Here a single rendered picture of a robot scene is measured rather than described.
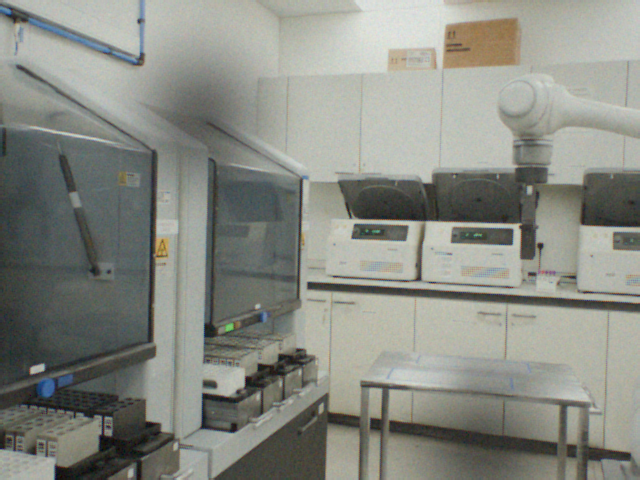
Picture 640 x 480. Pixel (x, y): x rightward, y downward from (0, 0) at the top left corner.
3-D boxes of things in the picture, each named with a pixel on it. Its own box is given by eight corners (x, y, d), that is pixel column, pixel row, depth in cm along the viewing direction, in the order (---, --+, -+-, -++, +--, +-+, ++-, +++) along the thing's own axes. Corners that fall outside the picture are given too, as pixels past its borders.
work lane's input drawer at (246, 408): (14, 400, 186) (15, 368, 186) (50, 389, 199) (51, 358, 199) (253, 435, 162) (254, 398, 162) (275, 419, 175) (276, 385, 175)
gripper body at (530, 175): (548, 165, 151) (546, 206, 151) (548, 168, 159) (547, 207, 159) (513, 165, 153) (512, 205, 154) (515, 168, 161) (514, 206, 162)
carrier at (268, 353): (272, 360, 207) (272, 340, 207) (278, 360, 207) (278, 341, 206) (256, 367, 196) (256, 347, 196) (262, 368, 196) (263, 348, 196)
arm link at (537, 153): (553, 144, 159) (552, 169, 159) (513, 144, 162) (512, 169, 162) (553, 139, 150) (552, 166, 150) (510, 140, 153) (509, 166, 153)
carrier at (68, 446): (90, 449, 126) (91, 417, 126) (99, 450, 126) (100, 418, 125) (46, 471, 115) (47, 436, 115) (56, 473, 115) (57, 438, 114)
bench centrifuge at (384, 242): (323, 277, 406) (326, 172, 405) (355, 270, 464) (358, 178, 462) (413, 283, 386) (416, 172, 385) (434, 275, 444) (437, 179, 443)
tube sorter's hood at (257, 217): (45, 322, 182) (49, 88, 180) (168, 298, 239) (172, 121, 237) (215, 338, 165) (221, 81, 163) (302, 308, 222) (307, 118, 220)
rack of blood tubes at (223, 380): (126, 388, 176) (127, 365, 176) (148, 380, 186) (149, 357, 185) (227, 401, 166) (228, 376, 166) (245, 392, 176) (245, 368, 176)
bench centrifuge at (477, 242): (420, 283, 386) (424, 164, 384) (436, 275, 445) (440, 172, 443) (520, 289, 368) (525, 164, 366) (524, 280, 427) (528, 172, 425)
